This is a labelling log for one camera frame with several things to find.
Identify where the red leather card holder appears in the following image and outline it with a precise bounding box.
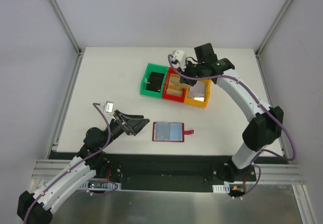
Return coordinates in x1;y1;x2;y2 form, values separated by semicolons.
152;122;194;142

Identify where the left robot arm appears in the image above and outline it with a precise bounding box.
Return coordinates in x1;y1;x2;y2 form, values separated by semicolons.
17;110;150;223

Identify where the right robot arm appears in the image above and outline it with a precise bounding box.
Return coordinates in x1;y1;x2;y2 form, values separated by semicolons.
168;43;284;183

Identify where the silver VIP card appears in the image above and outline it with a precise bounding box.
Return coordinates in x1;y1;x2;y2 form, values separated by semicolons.
187;81;206;101

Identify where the gold VIP card upper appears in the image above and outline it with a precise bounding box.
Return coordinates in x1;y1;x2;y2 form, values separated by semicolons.
168;74;182;88

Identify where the gold vip card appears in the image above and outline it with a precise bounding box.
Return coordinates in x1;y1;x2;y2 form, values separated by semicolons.
166;88;183;97
168;74;182;88

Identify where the gold VIP card lower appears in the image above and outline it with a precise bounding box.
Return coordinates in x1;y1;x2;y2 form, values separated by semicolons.
166;88;183;97

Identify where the black VIP card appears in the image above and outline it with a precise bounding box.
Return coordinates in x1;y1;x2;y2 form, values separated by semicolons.
146;72;165;93

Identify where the yellow plastic bin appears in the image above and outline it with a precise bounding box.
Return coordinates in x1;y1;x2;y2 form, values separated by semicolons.
184;80;212;107

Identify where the red plastic bin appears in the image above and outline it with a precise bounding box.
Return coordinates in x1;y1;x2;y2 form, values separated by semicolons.
162;68;189;103

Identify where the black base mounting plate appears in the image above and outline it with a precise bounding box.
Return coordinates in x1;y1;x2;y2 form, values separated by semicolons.
47;150;288;192

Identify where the green plastic bin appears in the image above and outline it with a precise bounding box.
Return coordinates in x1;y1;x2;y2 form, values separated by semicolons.
140;63;169;98

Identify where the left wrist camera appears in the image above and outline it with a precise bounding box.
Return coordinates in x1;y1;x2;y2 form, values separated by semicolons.
104;101;114;114

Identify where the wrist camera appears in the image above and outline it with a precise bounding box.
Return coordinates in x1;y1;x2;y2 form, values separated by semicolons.
171;50;187;70
104;101;114;114

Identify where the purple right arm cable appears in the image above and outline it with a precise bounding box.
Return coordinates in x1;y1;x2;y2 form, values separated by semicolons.
168;54;296;161

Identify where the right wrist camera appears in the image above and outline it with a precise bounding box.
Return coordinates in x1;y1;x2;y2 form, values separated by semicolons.
171;50;187;70

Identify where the left white cable duct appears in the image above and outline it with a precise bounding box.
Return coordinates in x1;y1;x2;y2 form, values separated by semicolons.
78;180;121;191

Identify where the white cable duct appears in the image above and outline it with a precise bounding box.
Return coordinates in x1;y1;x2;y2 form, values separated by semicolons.
78;180;121;191
212;183;230;194

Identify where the right white cable duct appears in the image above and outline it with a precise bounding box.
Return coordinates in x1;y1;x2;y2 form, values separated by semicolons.
212;183;230;194

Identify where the right aluminium frame post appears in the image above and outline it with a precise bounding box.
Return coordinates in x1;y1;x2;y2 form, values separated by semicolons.
255;0;294;58

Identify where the aluminium frame post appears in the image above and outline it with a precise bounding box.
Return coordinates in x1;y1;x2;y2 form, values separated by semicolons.
48;0;82;55
255;0;294;58

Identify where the left aluminium frame post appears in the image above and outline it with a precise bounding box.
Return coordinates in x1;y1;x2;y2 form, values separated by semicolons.
48;0;82;55

